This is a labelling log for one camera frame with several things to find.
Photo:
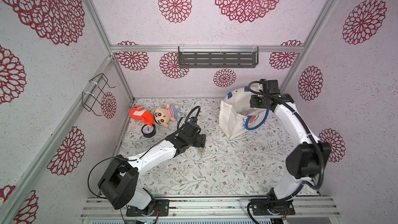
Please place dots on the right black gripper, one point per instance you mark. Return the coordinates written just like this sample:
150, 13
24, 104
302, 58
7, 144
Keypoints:
258, 101

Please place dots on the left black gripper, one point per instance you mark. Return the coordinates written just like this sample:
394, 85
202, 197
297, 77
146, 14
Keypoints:
201, 141

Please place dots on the white canvas tote bag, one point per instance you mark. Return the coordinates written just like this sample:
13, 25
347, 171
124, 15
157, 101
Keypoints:
236, 116

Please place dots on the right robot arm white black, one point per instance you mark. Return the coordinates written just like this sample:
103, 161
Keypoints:
306, 163

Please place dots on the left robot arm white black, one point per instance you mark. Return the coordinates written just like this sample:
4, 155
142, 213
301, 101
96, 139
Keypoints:
119, 181

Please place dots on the cartoon boy plush doll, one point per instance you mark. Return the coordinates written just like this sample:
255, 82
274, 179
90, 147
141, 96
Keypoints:
162, 116

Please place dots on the small black alarm clock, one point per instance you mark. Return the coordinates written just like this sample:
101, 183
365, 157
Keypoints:
148, 130

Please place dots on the red plush toy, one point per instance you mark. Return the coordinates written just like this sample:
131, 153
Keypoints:
141, 114

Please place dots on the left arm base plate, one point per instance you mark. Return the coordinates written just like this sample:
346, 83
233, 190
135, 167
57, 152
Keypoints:
156, 208

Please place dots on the grey wall shelf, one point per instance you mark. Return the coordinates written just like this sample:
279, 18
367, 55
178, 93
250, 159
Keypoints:
218, 59

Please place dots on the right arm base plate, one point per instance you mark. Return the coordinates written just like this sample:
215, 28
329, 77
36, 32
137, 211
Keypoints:
261, 207

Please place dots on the black wire wall rack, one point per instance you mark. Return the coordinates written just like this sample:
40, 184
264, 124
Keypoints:
100, 101

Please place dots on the aluminium front rail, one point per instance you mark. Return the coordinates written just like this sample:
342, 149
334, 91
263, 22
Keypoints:
185, 207

